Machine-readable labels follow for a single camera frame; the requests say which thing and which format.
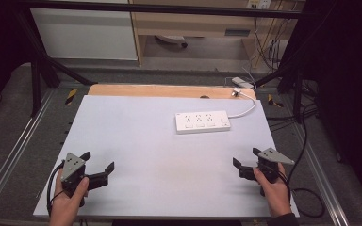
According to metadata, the white cabinet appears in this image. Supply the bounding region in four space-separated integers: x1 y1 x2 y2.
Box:
29 0 139 61

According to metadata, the wall socket panel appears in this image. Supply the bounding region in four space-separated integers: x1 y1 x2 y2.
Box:
246 0 272 10

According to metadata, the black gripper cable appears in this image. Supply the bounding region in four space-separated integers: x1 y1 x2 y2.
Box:
276 103 326 219
45 160 66 218

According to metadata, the light wooden desk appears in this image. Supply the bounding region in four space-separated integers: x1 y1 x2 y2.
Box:
128 0 306 67

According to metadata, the yellow black floor tape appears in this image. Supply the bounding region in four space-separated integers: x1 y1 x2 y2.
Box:
267 93 285 108
64 88 78 105

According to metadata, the white table cover sheet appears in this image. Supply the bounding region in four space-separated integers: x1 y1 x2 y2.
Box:
32 94 301 218

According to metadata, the person's left hand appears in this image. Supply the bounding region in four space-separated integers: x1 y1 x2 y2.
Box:
49 169 91 226

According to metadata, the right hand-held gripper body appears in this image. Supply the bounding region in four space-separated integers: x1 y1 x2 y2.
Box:
239 147 296 197

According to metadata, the person's right hand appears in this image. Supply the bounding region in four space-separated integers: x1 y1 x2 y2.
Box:
252 162 292 218

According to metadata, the office chair base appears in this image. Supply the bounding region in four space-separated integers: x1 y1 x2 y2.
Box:
154 34 189 49

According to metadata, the white power strip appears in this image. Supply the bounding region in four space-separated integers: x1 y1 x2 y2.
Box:
174 109 232 136

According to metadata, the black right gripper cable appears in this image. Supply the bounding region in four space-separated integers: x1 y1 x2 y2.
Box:
276 103 326 219

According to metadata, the black metal frame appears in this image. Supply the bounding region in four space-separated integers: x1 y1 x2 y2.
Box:
10 0 328 125

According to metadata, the aluminium floor rail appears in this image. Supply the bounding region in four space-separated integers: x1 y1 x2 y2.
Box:
290 121 351 226
0 89 57 215

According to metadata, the bundle of hanging cables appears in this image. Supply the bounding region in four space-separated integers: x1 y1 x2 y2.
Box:
251 6 291 72

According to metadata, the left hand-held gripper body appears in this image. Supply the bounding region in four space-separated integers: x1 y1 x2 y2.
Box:
59 152 109 208

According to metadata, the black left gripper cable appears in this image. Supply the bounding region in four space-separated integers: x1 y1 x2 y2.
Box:
45 160 66 218

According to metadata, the white power strip cable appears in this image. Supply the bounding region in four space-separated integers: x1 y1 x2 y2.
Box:
227 91 257 120

